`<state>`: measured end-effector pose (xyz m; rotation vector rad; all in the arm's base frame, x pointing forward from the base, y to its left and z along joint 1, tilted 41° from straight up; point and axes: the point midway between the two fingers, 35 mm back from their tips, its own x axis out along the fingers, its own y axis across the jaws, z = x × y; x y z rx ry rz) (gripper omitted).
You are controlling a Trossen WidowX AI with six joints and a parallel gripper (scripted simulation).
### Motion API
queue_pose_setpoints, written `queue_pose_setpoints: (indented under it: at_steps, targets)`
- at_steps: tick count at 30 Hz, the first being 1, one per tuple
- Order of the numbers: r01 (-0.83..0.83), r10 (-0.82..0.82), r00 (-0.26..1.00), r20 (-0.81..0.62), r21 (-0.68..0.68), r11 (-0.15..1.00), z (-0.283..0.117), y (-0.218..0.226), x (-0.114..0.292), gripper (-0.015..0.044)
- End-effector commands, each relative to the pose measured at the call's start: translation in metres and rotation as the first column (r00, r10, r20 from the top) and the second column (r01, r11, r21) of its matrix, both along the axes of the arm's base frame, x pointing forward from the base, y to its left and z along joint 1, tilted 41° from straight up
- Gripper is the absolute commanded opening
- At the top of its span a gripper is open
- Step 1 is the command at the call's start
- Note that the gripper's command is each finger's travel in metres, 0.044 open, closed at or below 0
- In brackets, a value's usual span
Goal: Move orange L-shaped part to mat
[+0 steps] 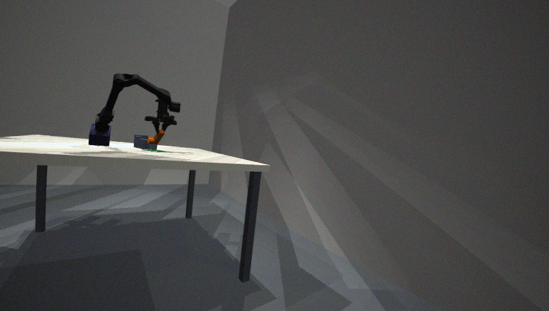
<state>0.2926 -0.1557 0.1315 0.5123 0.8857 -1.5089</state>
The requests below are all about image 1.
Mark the orange block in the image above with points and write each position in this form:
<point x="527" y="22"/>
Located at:
<point x="156" y="138"/>

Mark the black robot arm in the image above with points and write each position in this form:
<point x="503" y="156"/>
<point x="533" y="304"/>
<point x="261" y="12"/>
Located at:
<point x="121" y="81"/>

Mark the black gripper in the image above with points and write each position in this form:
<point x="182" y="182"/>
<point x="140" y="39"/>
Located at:
<point x="156" y="121"/>

